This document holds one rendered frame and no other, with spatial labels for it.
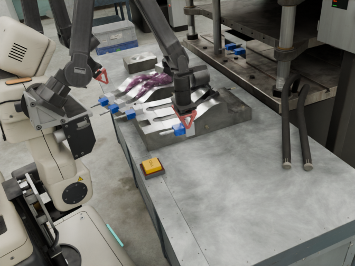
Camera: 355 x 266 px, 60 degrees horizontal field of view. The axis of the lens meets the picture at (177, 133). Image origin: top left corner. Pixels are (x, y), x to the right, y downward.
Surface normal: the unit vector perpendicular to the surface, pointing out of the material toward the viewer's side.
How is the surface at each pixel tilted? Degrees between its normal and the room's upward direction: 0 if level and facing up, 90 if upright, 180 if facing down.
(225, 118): 90
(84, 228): 0
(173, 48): 76
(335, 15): 90
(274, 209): 0
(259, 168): 0
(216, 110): 90
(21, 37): 90
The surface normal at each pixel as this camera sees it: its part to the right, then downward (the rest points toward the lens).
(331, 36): -0.93, 0.29
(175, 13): 0.30, 0.51
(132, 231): -0.11, -0.82
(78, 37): 0.33, 0.16
